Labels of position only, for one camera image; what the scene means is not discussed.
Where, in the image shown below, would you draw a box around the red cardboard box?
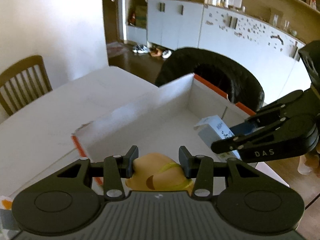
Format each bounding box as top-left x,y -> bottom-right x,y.
71,73 -> 291,196

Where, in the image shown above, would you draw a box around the yellow duck plush toy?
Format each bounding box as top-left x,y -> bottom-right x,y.
125,153 -> 194,194

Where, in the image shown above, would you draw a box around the black office chair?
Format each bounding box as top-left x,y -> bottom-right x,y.
155,47 -> 265,111

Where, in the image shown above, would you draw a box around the white wall cabinet unit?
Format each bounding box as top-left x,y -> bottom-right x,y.
128,0 -> 319,103

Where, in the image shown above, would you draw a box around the wooden dining chair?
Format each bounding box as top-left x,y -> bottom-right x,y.
1,55 -> 52,116

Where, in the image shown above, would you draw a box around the white mugwort product box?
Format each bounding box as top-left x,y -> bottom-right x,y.
194,115 -> 241,162

